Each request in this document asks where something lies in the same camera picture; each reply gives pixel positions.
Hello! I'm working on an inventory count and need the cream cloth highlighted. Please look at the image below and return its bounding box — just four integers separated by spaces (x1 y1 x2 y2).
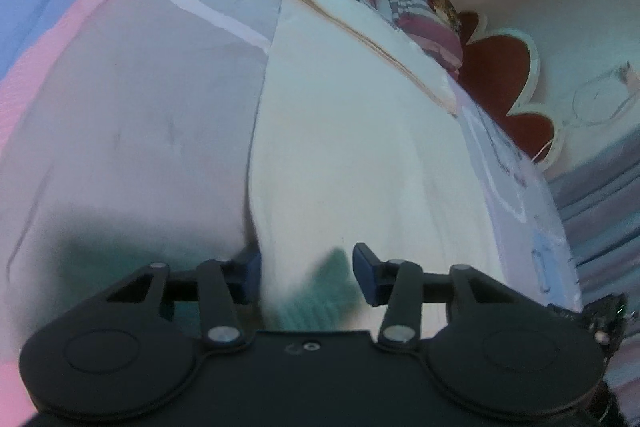
248 0 503 332

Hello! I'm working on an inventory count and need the red white scalloped headboard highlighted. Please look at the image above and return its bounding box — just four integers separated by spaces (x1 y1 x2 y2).
458 11 565 171

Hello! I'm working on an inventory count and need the patterned pink grey bedsheet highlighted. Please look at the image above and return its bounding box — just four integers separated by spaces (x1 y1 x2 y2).
0 0 584 427

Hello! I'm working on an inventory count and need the striped pink grey pillow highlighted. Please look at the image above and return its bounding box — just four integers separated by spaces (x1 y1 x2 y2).
388 0 463 78

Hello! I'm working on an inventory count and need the colourful printed cushion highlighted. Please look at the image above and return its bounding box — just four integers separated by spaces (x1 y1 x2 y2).
427 0 460 32

